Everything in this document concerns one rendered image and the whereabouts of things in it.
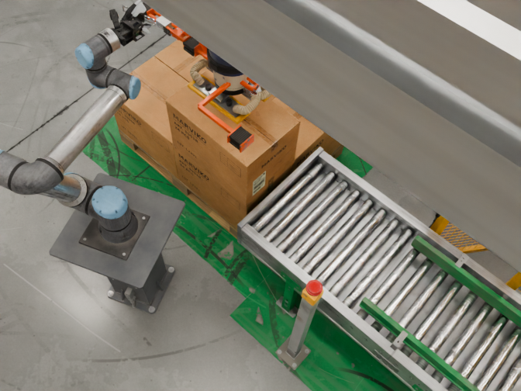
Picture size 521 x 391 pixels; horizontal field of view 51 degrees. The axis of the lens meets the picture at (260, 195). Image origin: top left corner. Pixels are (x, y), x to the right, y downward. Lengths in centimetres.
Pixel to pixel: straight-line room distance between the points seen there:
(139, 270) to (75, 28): 266
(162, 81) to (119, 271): 139
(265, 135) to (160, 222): 69
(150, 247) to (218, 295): 81
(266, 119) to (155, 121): 81
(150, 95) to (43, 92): 116
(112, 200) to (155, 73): 130
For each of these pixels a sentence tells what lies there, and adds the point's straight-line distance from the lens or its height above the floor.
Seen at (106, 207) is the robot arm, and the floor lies 103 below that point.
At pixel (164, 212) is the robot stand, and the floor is 75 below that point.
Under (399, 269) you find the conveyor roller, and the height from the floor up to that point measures 55.
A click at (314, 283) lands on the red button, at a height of 104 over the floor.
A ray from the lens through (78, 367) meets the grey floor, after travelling 341.
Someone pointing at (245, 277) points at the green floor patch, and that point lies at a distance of 345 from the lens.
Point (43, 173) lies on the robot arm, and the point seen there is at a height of 155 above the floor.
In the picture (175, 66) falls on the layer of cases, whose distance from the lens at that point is 368.
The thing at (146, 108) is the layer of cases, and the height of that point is 54.
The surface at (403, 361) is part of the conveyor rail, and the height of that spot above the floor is 59.
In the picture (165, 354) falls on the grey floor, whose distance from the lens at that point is 333.
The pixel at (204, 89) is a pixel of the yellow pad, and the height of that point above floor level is 114.
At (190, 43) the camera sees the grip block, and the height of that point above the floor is 126.
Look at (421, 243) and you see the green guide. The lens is 299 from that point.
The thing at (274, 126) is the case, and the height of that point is 94.
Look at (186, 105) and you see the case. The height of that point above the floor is 94.
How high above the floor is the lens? 320
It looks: 60 degrees down
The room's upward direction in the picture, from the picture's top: 4 degrees clockwise
